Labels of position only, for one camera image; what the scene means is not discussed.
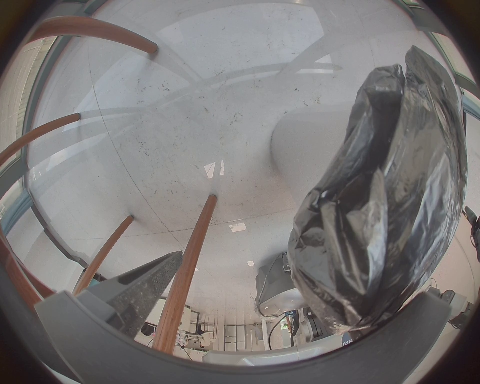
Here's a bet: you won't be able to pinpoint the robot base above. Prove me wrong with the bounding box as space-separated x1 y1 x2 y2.
202 253 376 366

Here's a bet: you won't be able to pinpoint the wooden chair cream cushions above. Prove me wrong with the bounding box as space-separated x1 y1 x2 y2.
0 15 218 355

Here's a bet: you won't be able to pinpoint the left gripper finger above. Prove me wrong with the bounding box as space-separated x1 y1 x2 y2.
76 250 184 340

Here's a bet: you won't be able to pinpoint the black plastic bag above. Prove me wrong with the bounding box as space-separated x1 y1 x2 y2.
288 46 468 332

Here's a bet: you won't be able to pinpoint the pale grey trash bin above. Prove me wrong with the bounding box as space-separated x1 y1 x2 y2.
271 109 361 197

